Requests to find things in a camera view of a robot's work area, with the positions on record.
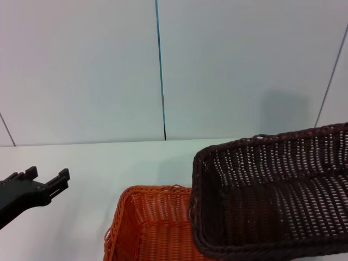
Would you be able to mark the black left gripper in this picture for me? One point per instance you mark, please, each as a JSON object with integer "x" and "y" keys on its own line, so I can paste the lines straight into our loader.
{"x": 19, "y": 198}

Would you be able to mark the orange wicker basket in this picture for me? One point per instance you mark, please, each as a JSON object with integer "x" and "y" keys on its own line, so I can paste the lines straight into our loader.
{"x": 152, "y": 214}

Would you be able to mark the dark brown wicker basket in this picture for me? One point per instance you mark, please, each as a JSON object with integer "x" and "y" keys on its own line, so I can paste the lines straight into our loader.
{"x": 272, "y": 198}

